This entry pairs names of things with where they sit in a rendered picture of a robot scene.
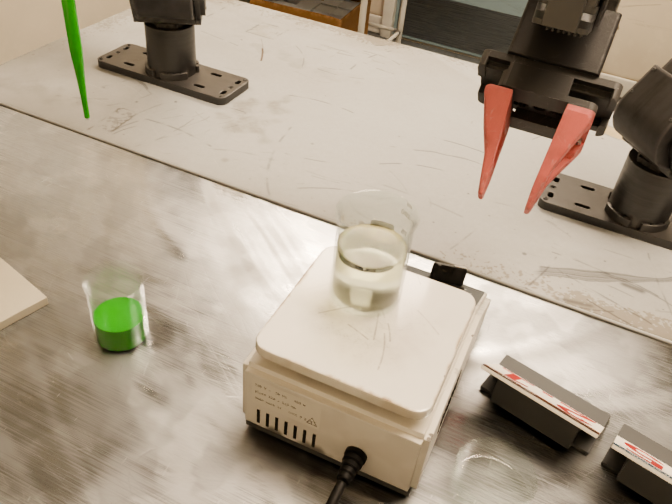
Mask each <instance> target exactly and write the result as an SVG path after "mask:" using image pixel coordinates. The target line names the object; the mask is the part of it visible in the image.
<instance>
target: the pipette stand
mask: <svg viewBox="0 0 672 504"><path fill-rule="evenodd" d="M47 304H49V303H48V299H47V297H46V296H45V295H44V294H43V293H42V292H40V291H39V290H38V289H37V288H36V287H35V286H33V285H32V284H31V283H30V282H29V281H27V280H26V279H25V278H24V277H23V276H22V275H20V274H19V273H18V272H17V271H16V270H15V269H13V268H12V267H11V266H10V265H9V264H8V263H6V262H5V261H4V260H3V259H2V258H0V330H2V329H3V328H5V327H7V326H9V325H11V324H13V323H14V322H16V321H18V320H20V319H22V318H24V317H25V316H27V315H29V314H31V313H33V312H35V311H36V310H38V309H40V308H42V307H44V306H46V305H47Z"/></svg>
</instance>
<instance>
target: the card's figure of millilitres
mask: <svg viewBox="0 0 672 504"><path fill-rule="evenodd" d="M488 366H490V367H492V368H493V369H495V370H497V371H498V372H500V373H502V374H503V375H505V376H507V377H508V378H510V379H512V380H513V381H515V382H517V383H518V384H520V385H522V386H523V387H525V388H527V389H528V390H530V391H532V392H533V393H535V394H537V395H538V396H540V397H541V398H543V399H545V400H546V401H548V402H550V403H551V404H553V405H555V406H556V407H558V408H560V409H561V410H563V411H565V412H566V413H568V414H570V415H571V416H573V417H575V418H576V419H578V420H580V421H581V422H583V423H585V424H586V425H588V426H589V427H591V428H593V429H594V430H596V431H597V429H598V428H599V427H600V426H601V425H600V424H598V423H596V422H594V421H593V420H591V419H589V418H588V417H586V416H584V415H583V414H581V413H579V412H578V411H576V410H574V409H573V408H571V407H569V406H568V405H566V404H564V403H563V402H561V401H559V400H558V399H556V398H554V397H553V396H551V395H549V394H548V393H546V392H544V391H543V390H541V389H539V388H538V387H536V386H534V385H533V384H531V383H529V382H528V381H526V380H524V379H523V378H521V377H519V376H518V375H516V374H514V373H513V372H511V371H509V370H508V369H506V368H504V367H503V366H501V365H488Z"/></svg>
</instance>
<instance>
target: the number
mask: <svg viewBox="0 0 672 504"><path fill-rule="evenodd" d="M618 445H620V446H622V447H623V448H625V449H627V450H628V451H630V452H632V453H633V454H635V455H637V456H638V457H640V458H642V459H643V460H645V461H647V462H648V463H650V464H652V465H653V466H655V467H656V468H658V469H660V470H661V471H663V472H665V473H666V474H668V475H670V476H671V477H672V468H671V467H669V466H667V465H666V464H664V463H662V462H661V461H659V460H657V459H656V458H654V457H652V456H651V455H649V454H647V453H645V452H644V451H642V450H640V449H639V448H637V447H635V446H634V445H632V444H630V443H629V442H627V441H625V440H624V439H622V438H620V440H619V443H618Z"/></svg>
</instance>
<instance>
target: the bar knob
mask: <svg viewBox="0 0 672 504"><path fill-rule="evenodd" d="M467 271H468V269H467V268H466V267H461V266H456V265H455V266H454V265H449V264H445V263H440V262H434V264H433V267H432V270H431V273H430V275H429V276H427V278H430V279H433V280H435V281H438V282H441V283H444V284H447V285H450V286H452V287H455V288H458V289H461V290H464V287H463V286H462V285H463V283H464V280H465V277H466V274H467Z"/></svg>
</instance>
